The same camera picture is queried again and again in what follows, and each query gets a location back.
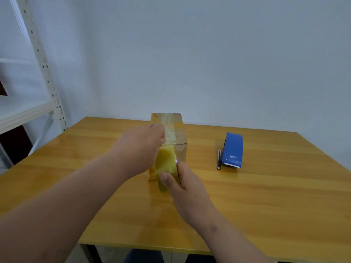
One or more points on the person's right hand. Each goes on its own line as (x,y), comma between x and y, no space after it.
(189,194)

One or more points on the person's left hand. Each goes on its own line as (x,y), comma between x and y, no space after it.
(139,150)

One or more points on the person's right thumb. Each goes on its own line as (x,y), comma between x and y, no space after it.
(169,181)

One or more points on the person's left fingers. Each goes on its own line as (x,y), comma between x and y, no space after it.
(159,132)

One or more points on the brown cardboard box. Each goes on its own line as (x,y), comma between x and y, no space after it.
(177,134)

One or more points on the yellow packing tape roll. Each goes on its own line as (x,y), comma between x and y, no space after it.
(166,164)

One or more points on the person's left forearm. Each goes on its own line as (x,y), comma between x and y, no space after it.
(54,208)

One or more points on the person's right forearm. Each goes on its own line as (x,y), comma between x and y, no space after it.
(230,241)

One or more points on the black pen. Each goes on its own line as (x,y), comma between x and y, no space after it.
(219,159)

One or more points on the blue tape dispenser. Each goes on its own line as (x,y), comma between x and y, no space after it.
(232,150)

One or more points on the black table leg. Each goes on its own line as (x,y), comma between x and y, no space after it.
(92,253)

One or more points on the white metal shelving rack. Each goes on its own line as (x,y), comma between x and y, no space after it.
(30,87)

